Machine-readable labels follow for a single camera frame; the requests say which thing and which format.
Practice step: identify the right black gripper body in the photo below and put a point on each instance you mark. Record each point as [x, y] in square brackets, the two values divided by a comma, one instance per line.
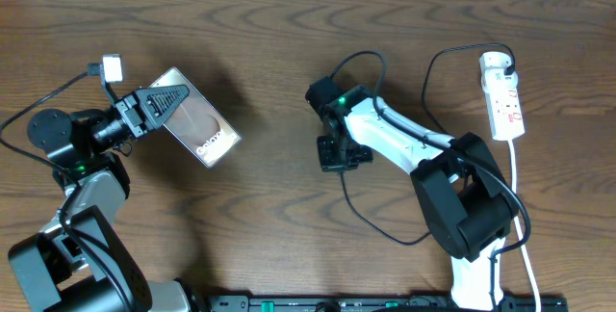
[341, 156]

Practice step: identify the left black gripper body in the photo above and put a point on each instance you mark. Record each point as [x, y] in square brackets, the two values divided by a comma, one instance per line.
[133, 116]

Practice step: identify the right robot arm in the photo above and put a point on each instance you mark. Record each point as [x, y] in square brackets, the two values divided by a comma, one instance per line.
[466, 203]

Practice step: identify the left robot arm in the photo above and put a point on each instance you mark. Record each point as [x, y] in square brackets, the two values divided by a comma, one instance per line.
[76, 262]

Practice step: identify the white charger plug adapter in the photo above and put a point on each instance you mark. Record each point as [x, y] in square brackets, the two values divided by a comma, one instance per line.
[494, 59]

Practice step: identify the white power strip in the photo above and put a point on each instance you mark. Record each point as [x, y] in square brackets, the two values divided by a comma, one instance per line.
[503, 104]

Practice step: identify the black mounting rail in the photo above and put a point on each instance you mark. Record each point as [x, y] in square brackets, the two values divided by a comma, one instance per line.
[347, 304]

